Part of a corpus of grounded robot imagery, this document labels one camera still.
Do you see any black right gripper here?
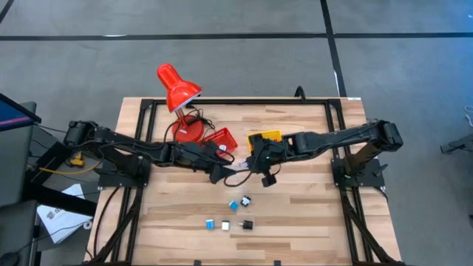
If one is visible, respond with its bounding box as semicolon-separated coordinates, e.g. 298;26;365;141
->
248;133;296;188

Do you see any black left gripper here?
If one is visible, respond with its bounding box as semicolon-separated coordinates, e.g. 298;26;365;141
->
173;142;237;185

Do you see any yellow plastic basket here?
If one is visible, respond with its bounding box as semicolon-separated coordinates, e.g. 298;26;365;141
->
246;129;284;154

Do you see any red plastic basket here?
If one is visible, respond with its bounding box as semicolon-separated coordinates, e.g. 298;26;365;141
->
201;127;239;154

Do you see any dark grey office furniture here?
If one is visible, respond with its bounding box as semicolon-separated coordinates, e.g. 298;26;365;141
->
0;101;38;208

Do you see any red desk lamp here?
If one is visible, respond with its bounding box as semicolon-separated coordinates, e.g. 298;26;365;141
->
156;63;205;143

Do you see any black stand leg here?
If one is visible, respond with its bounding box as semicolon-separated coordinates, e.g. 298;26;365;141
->
21;140;99;218

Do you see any white paper sheet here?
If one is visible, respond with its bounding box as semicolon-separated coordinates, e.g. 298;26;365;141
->
35;183;94;245

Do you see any grey chair base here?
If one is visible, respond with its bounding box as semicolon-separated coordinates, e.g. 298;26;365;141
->
440;132;473;156

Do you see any dark computer monitor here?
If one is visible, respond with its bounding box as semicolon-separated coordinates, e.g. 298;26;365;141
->
0;92;43;133

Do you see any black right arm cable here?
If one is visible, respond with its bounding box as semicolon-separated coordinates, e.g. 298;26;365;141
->
223;162;282;188

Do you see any black lamp cable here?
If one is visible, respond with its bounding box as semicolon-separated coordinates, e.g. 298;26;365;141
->
183;105;216;130

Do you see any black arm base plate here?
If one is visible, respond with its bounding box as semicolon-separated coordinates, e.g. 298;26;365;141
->
98;162;152;188
331;157;387;188

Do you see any yellow cable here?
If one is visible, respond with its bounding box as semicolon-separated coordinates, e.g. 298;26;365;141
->
36;153;103;177

